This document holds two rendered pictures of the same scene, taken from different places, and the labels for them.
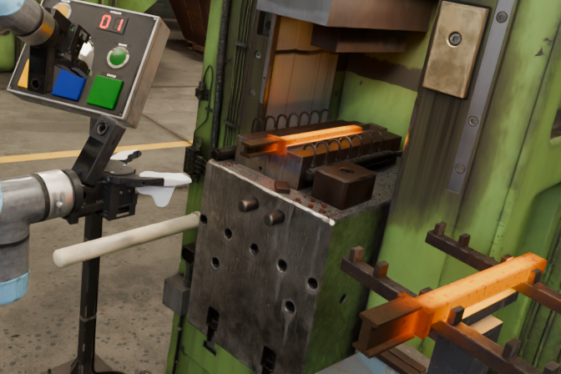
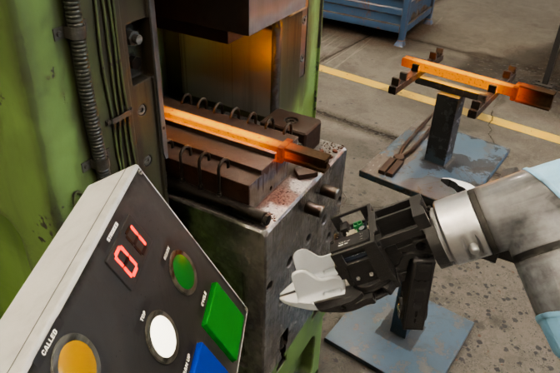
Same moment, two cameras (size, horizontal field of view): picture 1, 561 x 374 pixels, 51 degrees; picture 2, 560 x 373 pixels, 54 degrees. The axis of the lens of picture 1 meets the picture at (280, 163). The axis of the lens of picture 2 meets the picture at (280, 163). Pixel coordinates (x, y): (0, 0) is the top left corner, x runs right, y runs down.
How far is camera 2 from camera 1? 1.72 m
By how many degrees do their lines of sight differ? 89
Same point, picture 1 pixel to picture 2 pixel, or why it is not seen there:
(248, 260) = not seen: hidden behind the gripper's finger
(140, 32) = (153, 209)
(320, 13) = not seen: outside the picture
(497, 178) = (312, 47)
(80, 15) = (97, 314)
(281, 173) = (286, 169)
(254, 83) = (147, 148)
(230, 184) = (289, 221)
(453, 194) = (302, 77)
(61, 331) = not seen: outside the picture
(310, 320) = not seen: hidden behind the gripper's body
